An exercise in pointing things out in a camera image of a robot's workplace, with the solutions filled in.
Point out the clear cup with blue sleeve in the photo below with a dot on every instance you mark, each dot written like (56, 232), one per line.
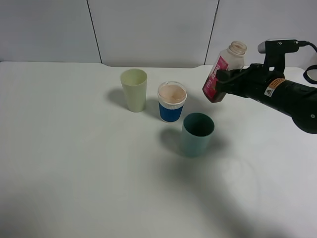
(171, 97)

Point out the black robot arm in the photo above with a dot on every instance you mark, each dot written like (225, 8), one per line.
(270, 88)

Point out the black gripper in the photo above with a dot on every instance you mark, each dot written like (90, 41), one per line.
(248, 83)

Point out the teal green plastic cup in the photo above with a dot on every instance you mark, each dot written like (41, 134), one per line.
(196, 133)

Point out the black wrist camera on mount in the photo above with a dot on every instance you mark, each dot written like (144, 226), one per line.
(275, 51)

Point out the pale yellow plastic cup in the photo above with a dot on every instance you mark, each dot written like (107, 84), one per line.
(134, 84)

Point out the clear bottle with pink label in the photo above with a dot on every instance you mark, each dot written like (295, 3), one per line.
(228, 59)

